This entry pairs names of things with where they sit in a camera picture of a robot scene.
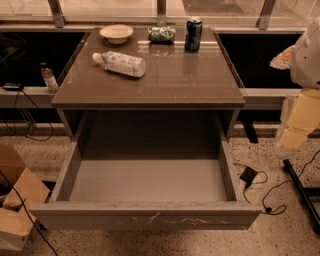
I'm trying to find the grey cabinet with glossy top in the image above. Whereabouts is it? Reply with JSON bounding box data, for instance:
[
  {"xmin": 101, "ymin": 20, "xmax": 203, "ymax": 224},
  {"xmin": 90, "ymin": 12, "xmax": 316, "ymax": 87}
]
[{"xmin": 52, "ymin": 26, "xmax": 245, "ymax": 135}]

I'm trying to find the clear plastic water bottle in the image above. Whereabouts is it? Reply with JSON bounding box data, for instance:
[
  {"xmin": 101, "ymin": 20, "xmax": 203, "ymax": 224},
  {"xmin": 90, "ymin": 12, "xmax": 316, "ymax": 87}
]
[{"xmin": 92, "ymin": 51, "xmax": 146, "ymax": 78}]

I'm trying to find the black floor cable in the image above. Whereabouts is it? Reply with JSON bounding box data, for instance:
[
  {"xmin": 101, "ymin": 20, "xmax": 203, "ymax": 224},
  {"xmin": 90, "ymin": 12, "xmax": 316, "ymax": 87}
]
[{"xmin": 233, "ymin": 148, "xmax": 320, "ymax": 216}]

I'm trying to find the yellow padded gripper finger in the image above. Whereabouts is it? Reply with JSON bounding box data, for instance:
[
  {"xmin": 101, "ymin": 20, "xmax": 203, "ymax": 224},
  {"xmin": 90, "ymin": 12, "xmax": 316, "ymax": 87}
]
[{"xmin": 275, "ymin": 89, "xmax": 320, "ymax": 154}]

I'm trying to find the black device on ledge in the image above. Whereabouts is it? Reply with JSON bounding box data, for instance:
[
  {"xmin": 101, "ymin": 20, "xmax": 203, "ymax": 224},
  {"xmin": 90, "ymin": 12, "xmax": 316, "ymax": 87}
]
[{"xmin": 3, "ymin": 83, "xmax": 24, "ymax": 91}]

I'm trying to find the small bottle on ledge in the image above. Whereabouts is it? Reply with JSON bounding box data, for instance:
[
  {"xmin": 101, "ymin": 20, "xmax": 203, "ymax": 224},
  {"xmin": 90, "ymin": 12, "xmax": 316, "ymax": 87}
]
[{"xmin": 40, "ymin": 62, "xmax": 59, "ymax": 94}]

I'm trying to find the cardboard box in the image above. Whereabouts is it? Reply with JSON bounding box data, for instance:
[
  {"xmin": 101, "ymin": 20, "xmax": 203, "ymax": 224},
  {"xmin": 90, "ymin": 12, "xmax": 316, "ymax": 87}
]
[{"xmin": 0, "ymin": 143, "xmax": 49, "ymax": 251}]

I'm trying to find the black cable at left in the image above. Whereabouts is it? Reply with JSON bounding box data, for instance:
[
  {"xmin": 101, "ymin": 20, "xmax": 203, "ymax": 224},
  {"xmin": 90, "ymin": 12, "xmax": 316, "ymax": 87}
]
[{"xmin": 0, "ymin": 89, "xmax": 55, "ymax": 143}]

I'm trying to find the green crushed can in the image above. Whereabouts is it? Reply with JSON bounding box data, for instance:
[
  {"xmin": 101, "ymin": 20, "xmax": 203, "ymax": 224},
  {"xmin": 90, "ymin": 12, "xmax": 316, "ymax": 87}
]
[{"xmin": 148, "ymin": 26, "xmax": 176, "ymax": 43}]

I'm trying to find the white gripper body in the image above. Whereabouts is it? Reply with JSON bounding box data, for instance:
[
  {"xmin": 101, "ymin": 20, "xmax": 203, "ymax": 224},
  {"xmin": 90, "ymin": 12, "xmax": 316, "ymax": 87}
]
[{"xmin": 270, "ymin": 17, "xmax": 320, "ymax": 89}]

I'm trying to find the black metal stand leg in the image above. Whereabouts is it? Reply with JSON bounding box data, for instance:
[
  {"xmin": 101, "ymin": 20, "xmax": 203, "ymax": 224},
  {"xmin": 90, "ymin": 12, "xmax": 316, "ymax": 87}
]
[{"xmin": 283, "ymin": 159, "xmax": 320, "ymax": 235}]

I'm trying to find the grey top drawer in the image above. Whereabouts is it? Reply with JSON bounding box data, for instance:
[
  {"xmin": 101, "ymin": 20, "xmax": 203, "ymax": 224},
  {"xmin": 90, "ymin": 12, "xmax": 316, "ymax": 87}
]
[{"xmin": 31, "ymin": 111, "xmax": 261, "ymax": 230}]

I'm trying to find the blue soda can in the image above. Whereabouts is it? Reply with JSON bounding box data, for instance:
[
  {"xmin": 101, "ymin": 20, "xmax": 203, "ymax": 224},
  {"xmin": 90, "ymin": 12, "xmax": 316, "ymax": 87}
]
[{"xmin": 184, "ymin": 17, "xmax": 203, "ymax": 52}]

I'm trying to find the white ceramic bowl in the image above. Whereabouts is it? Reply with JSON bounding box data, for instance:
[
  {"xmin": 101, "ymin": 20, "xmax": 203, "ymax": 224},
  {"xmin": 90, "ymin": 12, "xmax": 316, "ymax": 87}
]
[{"xmin": 100, "ymin": 24, "xmax": 134, "ymax": 45}]

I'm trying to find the black power adapter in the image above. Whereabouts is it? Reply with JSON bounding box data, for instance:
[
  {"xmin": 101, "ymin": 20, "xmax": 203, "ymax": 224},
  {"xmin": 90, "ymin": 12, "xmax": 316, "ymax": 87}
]
[{"xmin": 240, "ymin": 167, "xmax": 258, "ymax": 189}]

